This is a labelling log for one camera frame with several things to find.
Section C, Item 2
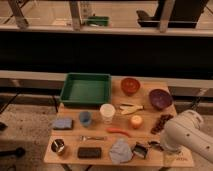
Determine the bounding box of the green object on shelf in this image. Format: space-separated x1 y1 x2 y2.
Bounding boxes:
86 15 109 26

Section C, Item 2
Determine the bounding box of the purple bowl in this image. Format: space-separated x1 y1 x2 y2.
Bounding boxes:
149 89 173 110

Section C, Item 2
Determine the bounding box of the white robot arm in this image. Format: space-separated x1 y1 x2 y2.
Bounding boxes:
160 110 213 163

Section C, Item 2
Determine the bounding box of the orange yellow apple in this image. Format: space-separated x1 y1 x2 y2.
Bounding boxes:
130 115 143 129

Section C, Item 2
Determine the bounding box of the light blue crumpled cloth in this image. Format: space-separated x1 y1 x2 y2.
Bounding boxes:
109 138 133 164

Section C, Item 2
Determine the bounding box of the banana peel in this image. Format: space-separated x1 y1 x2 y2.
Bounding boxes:
119 104 144 115

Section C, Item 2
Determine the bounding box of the blue small cup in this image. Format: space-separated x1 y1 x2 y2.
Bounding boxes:
79 111 92 127

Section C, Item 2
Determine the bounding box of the dark red grape bunch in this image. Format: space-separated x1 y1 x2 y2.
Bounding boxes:
151 114 173 134

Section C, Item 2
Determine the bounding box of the white plastic cup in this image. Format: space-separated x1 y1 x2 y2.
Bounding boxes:
100 104 116 123

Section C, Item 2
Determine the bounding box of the orange carrot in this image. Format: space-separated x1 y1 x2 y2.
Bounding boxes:
106 128 131 137

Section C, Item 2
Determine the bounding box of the blue sponge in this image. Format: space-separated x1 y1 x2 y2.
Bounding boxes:
52 118 73 130

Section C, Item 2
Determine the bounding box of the wooden folding table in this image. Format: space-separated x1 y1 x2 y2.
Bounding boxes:
43 76 196 168

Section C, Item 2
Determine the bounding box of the green plastic tray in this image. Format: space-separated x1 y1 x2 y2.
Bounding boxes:
60 73 111 107

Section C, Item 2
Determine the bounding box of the red-brown bowl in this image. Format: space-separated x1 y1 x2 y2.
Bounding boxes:
121 77 140 96

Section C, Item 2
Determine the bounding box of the black rectangular block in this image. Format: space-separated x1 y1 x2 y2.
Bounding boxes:
78 147 102 158

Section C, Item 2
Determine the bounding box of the silver metal fork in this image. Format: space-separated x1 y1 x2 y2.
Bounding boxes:
79 135 107 141

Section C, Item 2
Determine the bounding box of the small metal cup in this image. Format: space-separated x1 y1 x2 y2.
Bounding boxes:
51 139 65 155

